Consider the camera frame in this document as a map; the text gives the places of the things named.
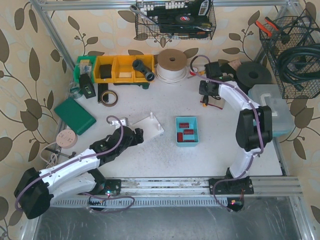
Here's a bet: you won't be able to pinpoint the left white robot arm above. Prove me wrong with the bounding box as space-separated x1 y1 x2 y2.
13 126 144 220

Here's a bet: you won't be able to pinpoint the red springs in tray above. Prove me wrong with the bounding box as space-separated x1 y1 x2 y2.
177 122 196 143

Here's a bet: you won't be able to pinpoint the yellow plastic bin row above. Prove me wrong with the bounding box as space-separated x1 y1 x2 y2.
93 54 155 84

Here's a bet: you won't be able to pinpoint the black pipe fitting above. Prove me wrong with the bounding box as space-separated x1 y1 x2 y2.
132 59 155 82

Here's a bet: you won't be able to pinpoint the wire basket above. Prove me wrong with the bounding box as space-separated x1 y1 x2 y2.
129 0 216 43
259 15 320 99

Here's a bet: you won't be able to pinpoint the black coiled hose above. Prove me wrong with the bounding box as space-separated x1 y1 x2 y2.
277 14 320 86

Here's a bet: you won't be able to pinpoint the glass jar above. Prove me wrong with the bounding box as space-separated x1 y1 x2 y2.
69 83 83 99

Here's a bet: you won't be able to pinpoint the red tape roll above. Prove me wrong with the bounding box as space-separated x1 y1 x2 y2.
189 67 198 76

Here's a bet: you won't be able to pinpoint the round pink power strip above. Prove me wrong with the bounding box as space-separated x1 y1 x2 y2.
55 128 78 149

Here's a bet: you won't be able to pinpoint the green flat case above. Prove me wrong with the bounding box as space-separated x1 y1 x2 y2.
54 97 97 136

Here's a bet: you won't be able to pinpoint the teal clear toolbox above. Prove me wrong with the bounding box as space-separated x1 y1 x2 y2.
248 84 295 138

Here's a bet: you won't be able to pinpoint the white cable spool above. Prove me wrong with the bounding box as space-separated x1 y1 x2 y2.
156 48 188 84

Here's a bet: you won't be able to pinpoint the black disc spool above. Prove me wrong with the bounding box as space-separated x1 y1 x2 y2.
234 61 272 94

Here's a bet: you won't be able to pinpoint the top wire basket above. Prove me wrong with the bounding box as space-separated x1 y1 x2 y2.
129 0 216 43

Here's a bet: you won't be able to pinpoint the green plastic bin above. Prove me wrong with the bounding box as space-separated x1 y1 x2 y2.
73 56 97 83

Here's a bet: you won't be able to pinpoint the beige work glove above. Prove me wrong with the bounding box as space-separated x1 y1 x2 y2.
200 96 225 110

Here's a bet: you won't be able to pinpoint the white four-peg base plate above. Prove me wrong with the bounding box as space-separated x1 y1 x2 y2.
131 112 165 143

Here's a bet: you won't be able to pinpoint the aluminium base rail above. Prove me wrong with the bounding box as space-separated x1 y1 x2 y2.
77 176 303 208

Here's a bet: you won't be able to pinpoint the teal plastic parts tray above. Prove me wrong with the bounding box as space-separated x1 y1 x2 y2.
175 116 199 148

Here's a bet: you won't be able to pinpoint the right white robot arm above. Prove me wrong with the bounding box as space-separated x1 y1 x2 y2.
199 61 273 179

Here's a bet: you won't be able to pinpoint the orange handled pliers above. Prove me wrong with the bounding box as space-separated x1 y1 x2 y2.
254 16 280 38

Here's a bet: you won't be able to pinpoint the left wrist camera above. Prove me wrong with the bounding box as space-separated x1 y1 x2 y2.
110 117 128 128

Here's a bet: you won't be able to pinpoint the brown tape roll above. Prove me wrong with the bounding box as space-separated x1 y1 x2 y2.
100 90 119 107

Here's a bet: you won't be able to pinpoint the black green device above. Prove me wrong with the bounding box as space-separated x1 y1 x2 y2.
78 73 96 99

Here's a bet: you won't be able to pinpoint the right wire basket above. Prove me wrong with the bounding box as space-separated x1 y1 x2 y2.
259 15 320 99

